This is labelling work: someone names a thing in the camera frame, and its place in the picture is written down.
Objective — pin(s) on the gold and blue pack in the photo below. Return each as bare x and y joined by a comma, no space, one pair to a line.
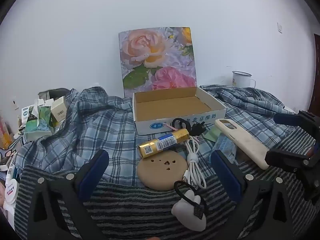
162,143

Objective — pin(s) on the grey storage bag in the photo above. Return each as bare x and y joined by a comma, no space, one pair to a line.
57,92

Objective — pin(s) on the green paper card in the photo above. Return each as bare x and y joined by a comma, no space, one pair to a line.
212,133

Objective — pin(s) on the green tissue box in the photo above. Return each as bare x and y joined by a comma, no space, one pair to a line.
37,127

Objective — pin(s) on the cartoon print pillow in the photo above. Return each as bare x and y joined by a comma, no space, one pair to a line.
8,153

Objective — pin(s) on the blue plaid shirt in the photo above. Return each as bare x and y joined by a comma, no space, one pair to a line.
100,130

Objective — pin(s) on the white and blue box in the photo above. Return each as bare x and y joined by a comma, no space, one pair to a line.
25,115

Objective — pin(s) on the dark brown door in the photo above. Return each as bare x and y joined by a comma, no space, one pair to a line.
315,80

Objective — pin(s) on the cardboard box with floral lid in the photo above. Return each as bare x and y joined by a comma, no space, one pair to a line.
172,105

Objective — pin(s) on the tan round pad with holes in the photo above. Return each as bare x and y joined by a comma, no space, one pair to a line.
155,172

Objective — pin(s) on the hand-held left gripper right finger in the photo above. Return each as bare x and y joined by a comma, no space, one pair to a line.
225,175

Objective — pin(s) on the small cream carton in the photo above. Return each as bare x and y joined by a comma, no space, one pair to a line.
59,108

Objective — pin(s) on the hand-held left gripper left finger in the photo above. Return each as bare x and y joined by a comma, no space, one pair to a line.
95,172

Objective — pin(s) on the white wall switch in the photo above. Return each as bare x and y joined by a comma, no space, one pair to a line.
280,27

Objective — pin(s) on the black hair claw clip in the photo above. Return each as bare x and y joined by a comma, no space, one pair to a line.
196,127

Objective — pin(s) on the white wall socket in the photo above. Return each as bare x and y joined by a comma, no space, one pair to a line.
15,103

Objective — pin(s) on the cream phone case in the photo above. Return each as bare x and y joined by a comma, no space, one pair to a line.
245,142

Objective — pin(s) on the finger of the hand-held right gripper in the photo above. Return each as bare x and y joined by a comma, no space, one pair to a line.
285,118
282,158

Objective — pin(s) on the white enamel mug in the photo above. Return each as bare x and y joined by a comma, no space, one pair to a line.
240,80

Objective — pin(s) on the blue tissue packet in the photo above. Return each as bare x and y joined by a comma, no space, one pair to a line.
226,146

